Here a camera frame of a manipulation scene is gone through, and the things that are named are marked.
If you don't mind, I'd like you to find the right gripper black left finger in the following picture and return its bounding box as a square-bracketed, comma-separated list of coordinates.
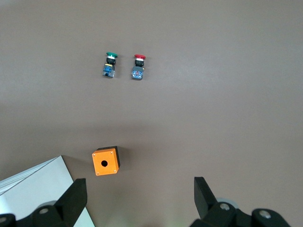
[29, 177, 89, 227]

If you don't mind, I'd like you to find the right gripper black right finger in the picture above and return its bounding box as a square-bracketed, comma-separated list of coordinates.
[190, 176, 253, 227]

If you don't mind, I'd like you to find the white drawer cabinet housing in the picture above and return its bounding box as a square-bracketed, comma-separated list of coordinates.
[0, 154, 96, 227]

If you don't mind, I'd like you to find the green mushroom push button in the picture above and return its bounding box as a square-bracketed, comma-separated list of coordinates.
[102, 51, 119, 79]

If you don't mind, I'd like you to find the red mushroom push button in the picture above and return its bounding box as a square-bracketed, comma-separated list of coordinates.
[130, 54, 146, 80]

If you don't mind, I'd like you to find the orange button enclosure box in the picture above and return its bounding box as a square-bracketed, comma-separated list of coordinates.
[91, 145, 121, 176]

